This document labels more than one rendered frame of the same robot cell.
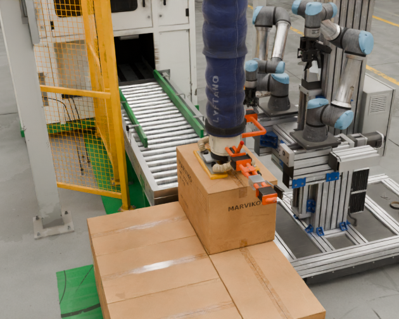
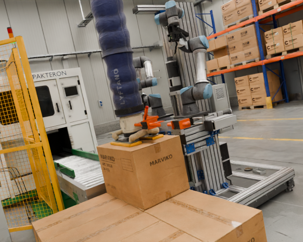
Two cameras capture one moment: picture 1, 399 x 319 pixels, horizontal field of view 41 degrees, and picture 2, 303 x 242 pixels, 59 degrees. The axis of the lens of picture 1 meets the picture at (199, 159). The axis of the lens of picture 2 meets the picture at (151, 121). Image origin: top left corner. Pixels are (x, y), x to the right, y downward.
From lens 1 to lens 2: 135 cm
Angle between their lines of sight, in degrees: 26
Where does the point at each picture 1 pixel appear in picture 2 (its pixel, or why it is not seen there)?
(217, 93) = (119, 81)
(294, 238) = not seen: hidden behind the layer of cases
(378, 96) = (218, 87)
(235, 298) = (182, 227)
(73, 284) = not seen: outside the picture
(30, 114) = not seen: outside the picture
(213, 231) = (143, 187)
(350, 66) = (200, 56)
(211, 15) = (103, 24)
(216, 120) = (123, 102)
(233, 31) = (120, 33)
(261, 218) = (175, 170)
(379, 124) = (224, 106)
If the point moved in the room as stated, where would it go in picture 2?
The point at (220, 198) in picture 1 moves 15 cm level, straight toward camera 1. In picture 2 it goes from (142, 154) to (146, 159)
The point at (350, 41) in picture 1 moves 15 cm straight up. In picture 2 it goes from (195, 42) to (191, 24)
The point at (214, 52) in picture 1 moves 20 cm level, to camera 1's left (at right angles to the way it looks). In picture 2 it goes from (110, 51) to (82, 55)
